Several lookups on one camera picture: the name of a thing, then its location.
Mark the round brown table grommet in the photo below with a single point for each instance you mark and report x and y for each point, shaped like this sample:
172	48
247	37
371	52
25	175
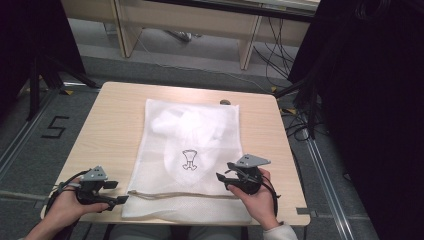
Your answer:
225	102

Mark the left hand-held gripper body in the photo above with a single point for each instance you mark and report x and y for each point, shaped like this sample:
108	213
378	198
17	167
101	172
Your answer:
90	189

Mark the black curtain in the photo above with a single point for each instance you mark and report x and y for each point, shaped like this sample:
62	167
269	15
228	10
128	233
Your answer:
373	100
30	40

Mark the white mesh laundry bag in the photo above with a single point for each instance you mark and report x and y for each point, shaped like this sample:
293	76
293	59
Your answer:
200	206

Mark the white garment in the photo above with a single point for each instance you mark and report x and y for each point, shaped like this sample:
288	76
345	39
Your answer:
193	133

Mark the grey power strip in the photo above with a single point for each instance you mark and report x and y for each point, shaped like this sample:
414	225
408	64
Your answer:
181	35

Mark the metal floor rail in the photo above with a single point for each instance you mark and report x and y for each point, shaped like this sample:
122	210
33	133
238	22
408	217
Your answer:
23	136
328	186

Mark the person's left hand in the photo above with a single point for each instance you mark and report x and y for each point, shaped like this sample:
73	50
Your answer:
68	208

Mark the light wooden desk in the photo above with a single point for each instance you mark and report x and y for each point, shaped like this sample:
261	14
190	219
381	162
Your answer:
186	23

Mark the person's right hand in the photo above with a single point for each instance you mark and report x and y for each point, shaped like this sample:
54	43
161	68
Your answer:
258	206

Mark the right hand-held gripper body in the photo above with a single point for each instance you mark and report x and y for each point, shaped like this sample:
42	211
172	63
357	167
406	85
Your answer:
249	181

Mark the black metal stand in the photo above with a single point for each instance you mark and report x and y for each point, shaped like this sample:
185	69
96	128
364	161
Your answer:
35	90
308	100

